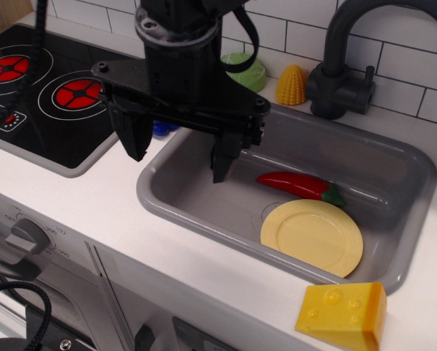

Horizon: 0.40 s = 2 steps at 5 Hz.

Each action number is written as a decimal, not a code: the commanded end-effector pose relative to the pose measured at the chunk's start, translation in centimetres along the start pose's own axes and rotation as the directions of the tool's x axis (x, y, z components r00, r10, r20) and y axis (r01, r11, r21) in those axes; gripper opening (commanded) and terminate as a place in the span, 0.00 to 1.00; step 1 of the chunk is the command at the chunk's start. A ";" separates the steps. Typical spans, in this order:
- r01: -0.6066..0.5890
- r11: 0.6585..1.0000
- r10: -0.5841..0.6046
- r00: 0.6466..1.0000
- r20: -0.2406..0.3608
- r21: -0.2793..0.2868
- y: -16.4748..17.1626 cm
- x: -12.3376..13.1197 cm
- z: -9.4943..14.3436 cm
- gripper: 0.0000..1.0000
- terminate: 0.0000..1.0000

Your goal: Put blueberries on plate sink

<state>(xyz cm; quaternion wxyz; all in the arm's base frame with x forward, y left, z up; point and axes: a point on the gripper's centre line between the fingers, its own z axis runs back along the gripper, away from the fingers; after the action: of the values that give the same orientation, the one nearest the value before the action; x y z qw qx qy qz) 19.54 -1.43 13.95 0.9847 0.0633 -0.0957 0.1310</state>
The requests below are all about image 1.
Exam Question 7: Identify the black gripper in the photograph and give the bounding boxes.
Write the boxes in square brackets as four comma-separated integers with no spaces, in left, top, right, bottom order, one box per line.
[91,21,270,184]

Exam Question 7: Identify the blue toy blueberries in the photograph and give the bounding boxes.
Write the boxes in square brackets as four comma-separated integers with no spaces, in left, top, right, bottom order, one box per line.
[152,121,179,137]

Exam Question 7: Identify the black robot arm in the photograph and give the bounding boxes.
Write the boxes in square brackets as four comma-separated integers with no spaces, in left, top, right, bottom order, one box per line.
[92,1,270,183]

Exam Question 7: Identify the yellow plate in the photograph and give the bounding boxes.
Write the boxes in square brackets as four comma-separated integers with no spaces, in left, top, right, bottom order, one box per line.
[261,200,364,278]

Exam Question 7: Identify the grey sink basin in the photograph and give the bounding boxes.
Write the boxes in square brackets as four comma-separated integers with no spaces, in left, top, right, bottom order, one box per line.
[137,105,437,294]

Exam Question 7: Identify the green toy cabbage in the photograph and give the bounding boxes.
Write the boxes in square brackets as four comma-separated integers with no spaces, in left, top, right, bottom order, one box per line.
[221,53,266,92]

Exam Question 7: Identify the black toy stovetop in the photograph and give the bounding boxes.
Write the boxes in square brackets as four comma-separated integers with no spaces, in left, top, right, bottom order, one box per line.
[0,24,126,178]

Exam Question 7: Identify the yellow toy corn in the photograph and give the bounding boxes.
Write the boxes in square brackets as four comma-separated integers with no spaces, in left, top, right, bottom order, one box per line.
[275,65,307,106]

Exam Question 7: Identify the red toy chili pepper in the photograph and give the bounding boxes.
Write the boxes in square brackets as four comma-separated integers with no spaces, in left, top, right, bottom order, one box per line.
[256,172,345,206]

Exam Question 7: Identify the dark grey faucet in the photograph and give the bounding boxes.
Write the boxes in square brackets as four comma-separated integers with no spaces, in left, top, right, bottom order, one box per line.
[305,0,437,120]

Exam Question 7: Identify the white toy oven front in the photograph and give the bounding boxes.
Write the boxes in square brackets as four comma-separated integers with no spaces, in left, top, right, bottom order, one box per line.
[0,194,233,350]

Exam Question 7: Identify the grey oven knob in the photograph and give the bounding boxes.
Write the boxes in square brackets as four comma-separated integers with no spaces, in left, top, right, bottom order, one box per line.
[4,218,51,255]

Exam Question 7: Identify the yellow toy cheese wedge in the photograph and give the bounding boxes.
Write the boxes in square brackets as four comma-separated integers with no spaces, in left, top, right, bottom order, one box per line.
[295,282,387,350]

